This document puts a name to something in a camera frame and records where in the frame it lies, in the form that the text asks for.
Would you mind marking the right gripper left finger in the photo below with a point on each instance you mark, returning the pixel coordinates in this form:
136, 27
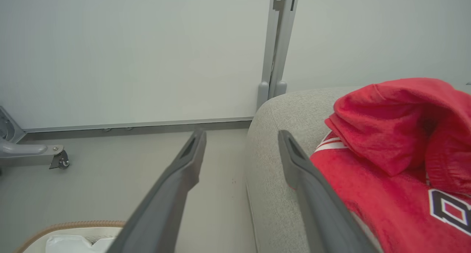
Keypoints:
165, 208

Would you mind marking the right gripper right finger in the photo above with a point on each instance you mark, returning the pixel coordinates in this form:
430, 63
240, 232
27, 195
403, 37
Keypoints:
323, 216

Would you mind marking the red hooded sweatshirt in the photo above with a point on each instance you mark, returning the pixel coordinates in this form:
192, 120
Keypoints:
386, 212

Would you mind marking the red shorts with white stripes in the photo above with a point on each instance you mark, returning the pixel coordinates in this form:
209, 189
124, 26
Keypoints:
386, 116

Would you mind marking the white laundry basket, wicker rim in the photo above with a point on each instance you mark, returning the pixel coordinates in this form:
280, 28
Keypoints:
73, 225

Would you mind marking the grey fabric sofa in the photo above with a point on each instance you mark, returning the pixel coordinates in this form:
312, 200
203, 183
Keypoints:
272, 179

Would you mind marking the white cloth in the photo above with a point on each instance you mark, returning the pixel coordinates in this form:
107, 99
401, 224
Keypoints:
70, 243

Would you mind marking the black caster wheel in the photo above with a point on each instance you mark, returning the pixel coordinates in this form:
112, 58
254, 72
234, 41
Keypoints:
60, 161

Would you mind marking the grey metal partition foot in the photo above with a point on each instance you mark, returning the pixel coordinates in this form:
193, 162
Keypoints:
22, 150

